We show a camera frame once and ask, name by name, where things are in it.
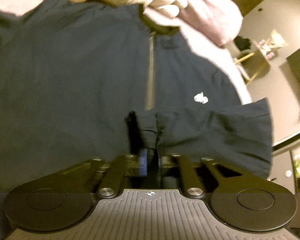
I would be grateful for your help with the pink pillow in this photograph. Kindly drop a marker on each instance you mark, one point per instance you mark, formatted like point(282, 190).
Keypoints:
point(219, 20)

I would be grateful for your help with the wrapped flower bouquet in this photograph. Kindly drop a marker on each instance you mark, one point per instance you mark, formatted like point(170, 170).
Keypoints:
point(275, 42)

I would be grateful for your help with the white drawer cabinet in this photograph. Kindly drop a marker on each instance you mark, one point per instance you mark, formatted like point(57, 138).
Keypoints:
point(286, 160)

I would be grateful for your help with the pink bed cover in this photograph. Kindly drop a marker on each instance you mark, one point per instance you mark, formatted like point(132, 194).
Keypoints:
point(198, 43)

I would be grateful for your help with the yellow legged side table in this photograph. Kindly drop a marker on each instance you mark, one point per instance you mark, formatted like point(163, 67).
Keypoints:
point(256, 64)

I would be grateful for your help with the black bag on bin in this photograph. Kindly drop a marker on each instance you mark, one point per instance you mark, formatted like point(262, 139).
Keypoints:
point(242, 43)

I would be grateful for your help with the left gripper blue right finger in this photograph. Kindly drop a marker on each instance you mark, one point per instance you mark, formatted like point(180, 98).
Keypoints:
point(163, 157)

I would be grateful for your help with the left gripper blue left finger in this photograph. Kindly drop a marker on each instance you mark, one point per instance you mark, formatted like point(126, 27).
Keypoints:
point(143, 162)

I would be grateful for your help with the white cylindrical bin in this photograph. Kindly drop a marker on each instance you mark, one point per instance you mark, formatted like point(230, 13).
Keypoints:
point(235, 52)

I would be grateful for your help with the navy blue zip jacket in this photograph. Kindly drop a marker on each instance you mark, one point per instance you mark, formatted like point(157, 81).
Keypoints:
point(71, 73)

